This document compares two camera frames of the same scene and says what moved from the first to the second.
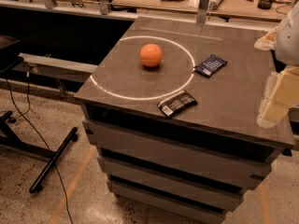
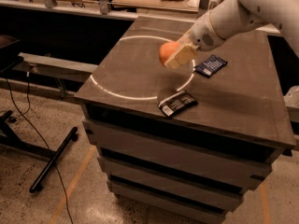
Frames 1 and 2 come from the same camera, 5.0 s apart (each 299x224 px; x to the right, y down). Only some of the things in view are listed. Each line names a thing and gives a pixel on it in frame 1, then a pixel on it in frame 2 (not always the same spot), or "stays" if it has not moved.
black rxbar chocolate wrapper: (177, 103) stays
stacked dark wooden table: (172, 112) stays
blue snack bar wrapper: (210, 65) stays
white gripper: (289, 39) to (204, 35)
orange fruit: (150, 55) to (167, 48)
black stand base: (9, 139) stays
